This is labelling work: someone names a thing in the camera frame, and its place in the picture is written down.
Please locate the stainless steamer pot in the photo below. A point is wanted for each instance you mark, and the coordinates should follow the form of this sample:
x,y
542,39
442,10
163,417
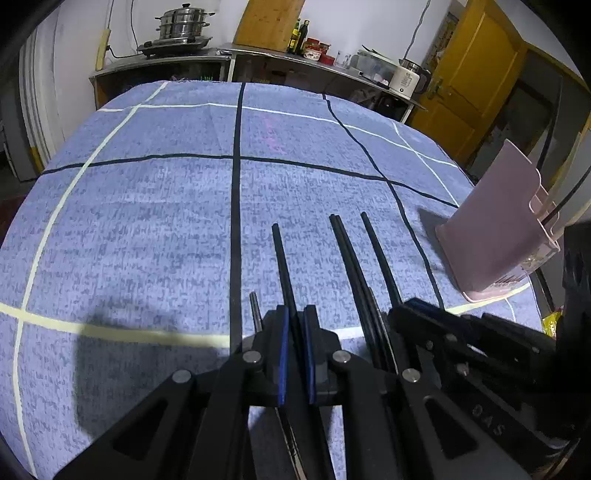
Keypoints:
x,y
184,23

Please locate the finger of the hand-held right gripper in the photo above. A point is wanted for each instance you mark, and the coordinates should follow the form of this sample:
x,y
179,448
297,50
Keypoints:
x,y
425,305
429,344

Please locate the black gas stove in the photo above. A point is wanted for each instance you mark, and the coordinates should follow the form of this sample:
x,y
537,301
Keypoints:
x,y
173,46

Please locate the grey refrigerator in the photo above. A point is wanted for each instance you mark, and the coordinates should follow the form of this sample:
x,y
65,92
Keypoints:
x,y
572,106

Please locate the blue checked tablecloth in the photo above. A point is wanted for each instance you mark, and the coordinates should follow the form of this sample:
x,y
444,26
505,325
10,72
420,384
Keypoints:
x,y
138,230

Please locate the white plastic container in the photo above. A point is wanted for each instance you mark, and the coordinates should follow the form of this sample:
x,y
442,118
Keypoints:
x,y
376,68

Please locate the white electric kettle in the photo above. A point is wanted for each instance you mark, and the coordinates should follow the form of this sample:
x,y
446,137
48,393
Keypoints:
x,y
408,78

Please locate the clear drinking glass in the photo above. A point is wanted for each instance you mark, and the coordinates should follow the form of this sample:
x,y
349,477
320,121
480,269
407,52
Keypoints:
x,y
342,59

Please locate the dark grey chopstick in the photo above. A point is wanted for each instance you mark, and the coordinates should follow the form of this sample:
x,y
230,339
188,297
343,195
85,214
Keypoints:
x,y
256,311

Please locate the low steel cabinet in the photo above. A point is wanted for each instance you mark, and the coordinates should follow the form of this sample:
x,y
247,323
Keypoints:
x,y
138,67

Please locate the pink plastic utensil basket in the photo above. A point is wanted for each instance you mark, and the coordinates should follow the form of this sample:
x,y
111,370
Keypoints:
x,y
498,230

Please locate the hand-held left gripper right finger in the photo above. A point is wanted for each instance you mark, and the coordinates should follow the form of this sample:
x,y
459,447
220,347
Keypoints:
x,y
310,355

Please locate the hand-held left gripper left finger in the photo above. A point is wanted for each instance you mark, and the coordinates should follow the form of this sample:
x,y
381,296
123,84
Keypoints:
x,y
282,350

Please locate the white sliding door frame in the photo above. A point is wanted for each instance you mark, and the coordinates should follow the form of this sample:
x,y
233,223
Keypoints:
x,y
41,92

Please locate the yellow wooden door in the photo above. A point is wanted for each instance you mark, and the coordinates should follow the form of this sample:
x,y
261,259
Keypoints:
x,y
471,78

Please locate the dark glass bottle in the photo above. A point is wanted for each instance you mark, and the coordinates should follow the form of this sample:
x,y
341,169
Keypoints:
x,y
302,37

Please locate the stainless steel counter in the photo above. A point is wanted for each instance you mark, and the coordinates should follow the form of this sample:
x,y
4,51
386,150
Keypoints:
x,y
268,51

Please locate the yellowed power strip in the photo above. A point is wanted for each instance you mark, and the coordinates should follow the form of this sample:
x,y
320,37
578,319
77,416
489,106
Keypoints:
x,y
102,48

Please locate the yellow door frame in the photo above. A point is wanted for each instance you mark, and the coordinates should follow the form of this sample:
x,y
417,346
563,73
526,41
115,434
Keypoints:
x,y
545,51

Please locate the yellow snack packet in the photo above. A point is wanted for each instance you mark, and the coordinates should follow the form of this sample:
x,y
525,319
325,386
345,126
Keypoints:
x,y
551,323

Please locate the red lidded jar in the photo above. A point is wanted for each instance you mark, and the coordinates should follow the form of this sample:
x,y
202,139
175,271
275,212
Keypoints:
x,y
327,54
312,50

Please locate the wooden cutting board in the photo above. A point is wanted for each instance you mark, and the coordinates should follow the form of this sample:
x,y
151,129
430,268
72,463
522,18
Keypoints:
x,y
270,23

